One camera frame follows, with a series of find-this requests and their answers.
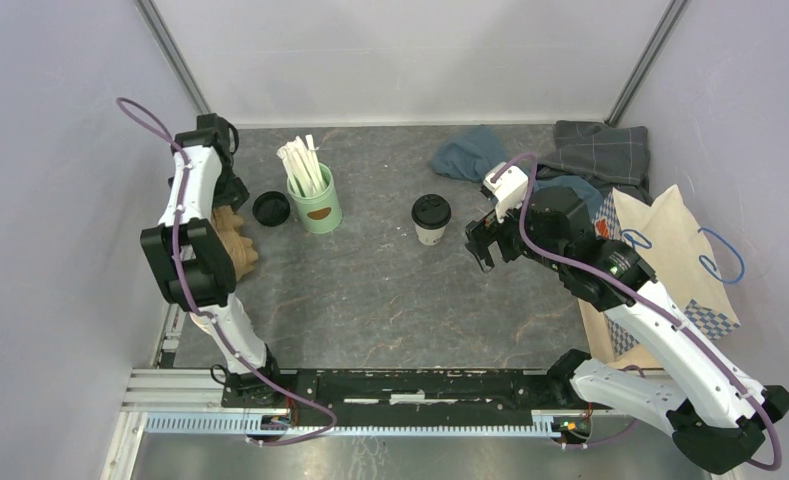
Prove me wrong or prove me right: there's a black plastic cup lid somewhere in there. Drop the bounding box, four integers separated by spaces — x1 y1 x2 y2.
411 194 452 230

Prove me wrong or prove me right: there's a grey plaid cloth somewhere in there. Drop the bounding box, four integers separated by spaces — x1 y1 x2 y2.
537 121 651 203

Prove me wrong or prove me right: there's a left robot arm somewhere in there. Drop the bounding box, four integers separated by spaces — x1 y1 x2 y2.
140 113 284 408

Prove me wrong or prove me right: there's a blue cloth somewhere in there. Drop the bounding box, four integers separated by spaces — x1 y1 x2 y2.
429 125 604 218

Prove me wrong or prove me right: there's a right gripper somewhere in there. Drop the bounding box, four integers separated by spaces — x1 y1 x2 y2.
464 191 567 273

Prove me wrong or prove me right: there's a white wrapped straws bundle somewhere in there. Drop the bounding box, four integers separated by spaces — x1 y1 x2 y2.
276 134 327 198

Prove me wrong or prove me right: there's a cardboard cup carrier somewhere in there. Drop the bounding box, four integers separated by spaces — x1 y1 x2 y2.
211 206 259 281

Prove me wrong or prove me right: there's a paper takeout bag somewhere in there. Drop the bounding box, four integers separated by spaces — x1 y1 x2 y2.
579 185 744 369

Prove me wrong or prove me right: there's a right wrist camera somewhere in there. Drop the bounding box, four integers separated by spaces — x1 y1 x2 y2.
482 162 528 224

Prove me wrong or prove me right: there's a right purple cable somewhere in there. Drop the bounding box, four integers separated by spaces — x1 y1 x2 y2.
489 152 784 473

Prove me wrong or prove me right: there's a white paper coffee cup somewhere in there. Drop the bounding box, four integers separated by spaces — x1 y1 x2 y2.
415 224 446 246

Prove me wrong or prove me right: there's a green straw holder can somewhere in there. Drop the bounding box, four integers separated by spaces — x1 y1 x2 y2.
286 164 343 234

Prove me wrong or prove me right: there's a purple cable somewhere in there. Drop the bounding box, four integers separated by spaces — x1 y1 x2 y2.
489 152 784 473
115 97 339 447

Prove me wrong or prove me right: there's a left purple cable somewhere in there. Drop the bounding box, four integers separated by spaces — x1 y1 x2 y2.
115 97 339 447

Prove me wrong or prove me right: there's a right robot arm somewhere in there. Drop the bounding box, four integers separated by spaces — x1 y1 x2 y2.
466 186 789 475

